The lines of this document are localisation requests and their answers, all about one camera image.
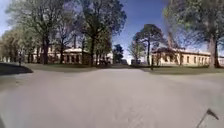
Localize shaded grass verge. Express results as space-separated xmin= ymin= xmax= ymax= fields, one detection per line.
xmin=0 ymin=62 xmax=112 ymax=76

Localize row of large trees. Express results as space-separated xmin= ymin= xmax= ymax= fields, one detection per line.
xmin=0 ymin=0 xmax=128 ymax=67

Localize pine tree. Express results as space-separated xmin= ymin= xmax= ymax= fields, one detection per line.
xmin=128 ymin=23 xmax=167 ymax=67

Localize pale gravel road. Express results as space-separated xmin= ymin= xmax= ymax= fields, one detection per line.
xmin=0 ymin=67 xmax=224 ymax=128

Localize dark pole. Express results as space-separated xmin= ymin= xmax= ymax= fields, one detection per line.
xmin=150 ymin=53 xmax=155 ymax=71

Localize pale building with dark windows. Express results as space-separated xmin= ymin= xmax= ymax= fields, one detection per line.
xmin=29 ymin=45 xmax=93 ymax=65

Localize long yellow building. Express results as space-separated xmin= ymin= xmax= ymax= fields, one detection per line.
xmin=150 ymin=47 xmax=224 ymax=67

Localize large thick-trunked tree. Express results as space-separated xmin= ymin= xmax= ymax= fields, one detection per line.
xmin=162 ymin=0 xmax=224 ymax=70

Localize grass lawn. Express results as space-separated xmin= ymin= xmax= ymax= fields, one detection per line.
xmin=139 ymin=65 xmax=224 ymax=76

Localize small dark tree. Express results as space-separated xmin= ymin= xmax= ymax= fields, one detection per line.
xmin=112 ymin=43 xmax=125 ymax=65

